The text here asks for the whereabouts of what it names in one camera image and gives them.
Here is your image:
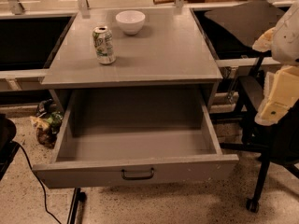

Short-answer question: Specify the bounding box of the open grey top drawer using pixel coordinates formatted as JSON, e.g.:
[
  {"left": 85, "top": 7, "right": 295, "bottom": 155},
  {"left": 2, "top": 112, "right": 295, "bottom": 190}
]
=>
[{"left": 34, "top": 87, "right": 238, "bottom": 189}]

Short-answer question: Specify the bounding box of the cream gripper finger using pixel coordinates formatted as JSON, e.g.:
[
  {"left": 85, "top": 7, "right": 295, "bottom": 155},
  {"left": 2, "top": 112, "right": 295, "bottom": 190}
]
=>
[
  {"left": 254, "top": 65, "right": 299, "bottom": 126},
  {"left": 252, "top": 27, "right": 275, "bottom": 52}
]

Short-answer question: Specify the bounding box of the black equipment at left edge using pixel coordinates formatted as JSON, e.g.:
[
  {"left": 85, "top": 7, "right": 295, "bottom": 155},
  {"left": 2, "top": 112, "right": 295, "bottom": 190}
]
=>
[{"left": 0, "top": 114, "right": 19, "bottom": 180}]

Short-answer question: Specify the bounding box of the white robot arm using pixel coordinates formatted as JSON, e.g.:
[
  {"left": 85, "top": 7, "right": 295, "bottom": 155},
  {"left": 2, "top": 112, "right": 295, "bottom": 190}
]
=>
[{"left": 252, "top": 1, "right": 299, "bottom": 126}]

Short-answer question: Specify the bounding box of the green white 7up can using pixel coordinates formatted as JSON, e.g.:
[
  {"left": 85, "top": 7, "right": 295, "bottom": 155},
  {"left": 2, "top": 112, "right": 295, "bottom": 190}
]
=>
[{"left": 93, "top": 26, "right": 116, "bottom": 64}]

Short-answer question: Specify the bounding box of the black metal drawer handle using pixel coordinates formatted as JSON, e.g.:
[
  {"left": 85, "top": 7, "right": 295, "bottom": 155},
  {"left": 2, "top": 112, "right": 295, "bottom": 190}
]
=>
[{"left": 121, "top": 168, "right": 155, "bottom": 181}]

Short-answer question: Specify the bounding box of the white ceramic bowl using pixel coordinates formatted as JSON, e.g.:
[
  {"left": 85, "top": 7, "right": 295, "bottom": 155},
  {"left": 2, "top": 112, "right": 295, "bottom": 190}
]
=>
[{"left": 116, "top": 10, "right": 146, "bottom": 35}]

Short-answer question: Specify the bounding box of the grey cabinet with flat top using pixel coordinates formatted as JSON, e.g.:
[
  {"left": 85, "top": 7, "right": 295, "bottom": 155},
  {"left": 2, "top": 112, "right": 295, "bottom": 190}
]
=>
[{"left": 42, "top": 7, "right": 222, "bottom": 105}]

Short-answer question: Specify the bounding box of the black cable on floor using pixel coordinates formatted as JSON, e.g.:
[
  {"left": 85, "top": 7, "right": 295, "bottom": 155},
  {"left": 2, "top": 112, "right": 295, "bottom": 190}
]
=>
[{"left": 13, "top": 141, "right": 63, "bottom": 224}]

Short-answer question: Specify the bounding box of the wooden stick in background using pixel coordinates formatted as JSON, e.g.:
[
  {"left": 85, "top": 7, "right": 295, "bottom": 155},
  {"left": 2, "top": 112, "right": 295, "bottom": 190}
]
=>
[{"left": 152, "top": 0, "right": 205, "bottom": 5}]

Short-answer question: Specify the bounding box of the black stand leg with caster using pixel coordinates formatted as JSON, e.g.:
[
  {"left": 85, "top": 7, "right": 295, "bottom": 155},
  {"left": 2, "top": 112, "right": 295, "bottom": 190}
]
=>
[{"left": 66, "top": 188, "right": 86, "bottom": 224}]

